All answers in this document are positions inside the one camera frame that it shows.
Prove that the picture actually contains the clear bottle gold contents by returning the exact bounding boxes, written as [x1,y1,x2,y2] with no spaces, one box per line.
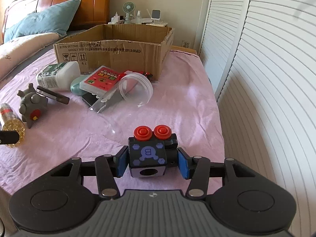
[1,103,25,148]

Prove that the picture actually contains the grey spiky robot toy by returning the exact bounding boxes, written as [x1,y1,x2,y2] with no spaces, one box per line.
[17,83,48,128]

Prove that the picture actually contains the black cube toy red buttons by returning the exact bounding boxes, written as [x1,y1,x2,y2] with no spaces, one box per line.
[128,125,178,178]

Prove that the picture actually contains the black digital timer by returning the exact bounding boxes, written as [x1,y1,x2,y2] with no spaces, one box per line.
[81,92,124,114]

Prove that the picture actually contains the teal egg-shaped case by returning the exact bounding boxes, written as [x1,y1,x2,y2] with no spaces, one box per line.
[70,75,90,96]

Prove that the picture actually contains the white green medical bottle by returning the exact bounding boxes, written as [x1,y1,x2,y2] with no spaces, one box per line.
[36,62,80,91]

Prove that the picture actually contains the clear plastic cup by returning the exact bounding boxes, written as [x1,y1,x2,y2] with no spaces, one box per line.
[118,72,153,106]

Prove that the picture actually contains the red label plastic card case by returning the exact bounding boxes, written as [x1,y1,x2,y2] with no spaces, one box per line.
[79,66,122,96]

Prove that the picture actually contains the red fire truck toy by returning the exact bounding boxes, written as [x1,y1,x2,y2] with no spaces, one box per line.
[118,70,153,80]

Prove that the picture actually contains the pink bed sheet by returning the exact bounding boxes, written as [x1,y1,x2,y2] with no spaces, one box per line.
[1,50,224,194]

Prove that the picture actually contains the cardboard box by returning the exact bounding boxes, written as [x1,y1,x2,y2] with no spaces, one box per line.
[54,24,174,80]

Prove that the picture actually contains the blue pillow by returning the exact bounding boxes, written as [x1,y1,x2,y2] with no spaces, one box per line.
[4,0,81,43]

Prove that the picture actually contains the white louvered closet door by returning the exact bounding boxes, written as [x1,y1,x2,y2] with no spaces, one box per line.
[199,0,315,236]

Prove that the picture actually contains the white power adapter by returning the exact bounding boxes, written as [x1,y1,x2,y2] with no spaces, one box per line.
[108,12,124,25]

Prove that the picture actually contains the clear spray bottle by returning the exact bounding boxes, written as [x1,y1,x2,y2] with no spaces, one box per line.
[135,10,142,25]

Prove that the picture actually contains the wooden headboard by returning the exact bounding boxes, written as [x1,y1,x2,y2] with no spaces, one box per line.
[2,0,110,37]

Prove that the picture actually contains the white smart display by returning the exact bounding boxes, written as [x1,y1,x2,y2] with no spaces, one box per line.
[151,9,161,23]

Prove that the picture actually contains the green desk fan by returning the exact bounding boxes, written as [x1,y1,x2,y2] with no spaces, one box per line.
[123,2,135,24]

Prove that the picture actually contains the wall socket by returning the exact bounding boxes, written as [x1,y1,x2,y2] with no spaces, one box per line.
[182,40,190,48]

